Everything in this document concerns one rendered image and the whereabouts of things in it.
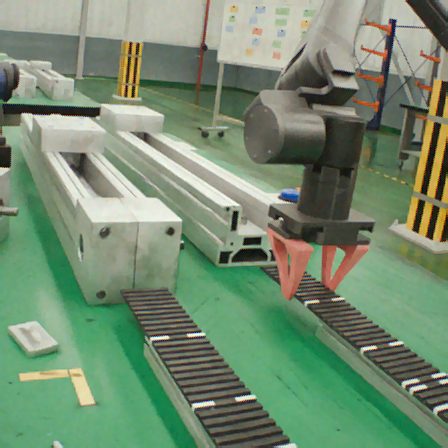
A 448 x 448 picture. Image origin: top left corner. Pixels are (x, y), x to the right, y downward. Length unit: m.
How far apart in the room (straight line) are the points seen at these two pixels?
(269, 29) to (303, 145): 6.16
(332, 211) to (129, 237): 0.21
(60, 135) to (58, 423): 0.62
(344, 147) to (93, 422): 0.35
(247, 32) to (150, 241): 6.35
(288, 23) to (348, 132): 5.96
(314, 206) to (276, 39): 6.04
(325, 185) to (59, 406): 0.33
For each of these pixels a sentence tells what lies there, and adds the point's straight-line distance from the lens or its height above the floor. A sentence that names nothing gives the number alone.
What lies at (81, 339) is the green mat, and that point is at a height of 0.78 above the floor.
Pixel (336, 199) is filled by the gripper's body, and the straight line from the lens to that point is 0.59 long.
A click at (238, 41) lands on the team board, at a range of 6.99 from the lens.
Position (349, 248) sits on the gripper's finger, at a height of 0.87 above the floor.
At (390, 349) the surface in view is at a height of 0.81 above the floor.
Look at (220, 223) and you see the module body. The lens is 0.74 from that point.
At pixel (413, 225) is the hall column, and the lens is 4.11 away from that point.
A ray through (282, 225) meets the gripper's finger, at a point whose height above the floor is 0.88.
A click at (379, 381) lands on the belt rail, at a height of 0.79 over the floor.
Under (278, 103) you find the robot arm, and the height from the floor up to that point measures 1.01.
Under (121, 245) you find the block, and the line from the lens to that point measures 0.61.
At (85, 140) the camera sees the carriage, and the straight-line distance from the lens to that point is 0.99.
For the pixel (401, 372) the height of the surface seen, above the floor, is 0.81.
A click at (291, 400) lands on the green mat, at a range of 0.51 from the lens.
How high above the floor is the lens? 1.05
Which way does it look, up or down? 17 degrees down
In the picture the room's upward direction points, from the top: 7 degrees clockwise
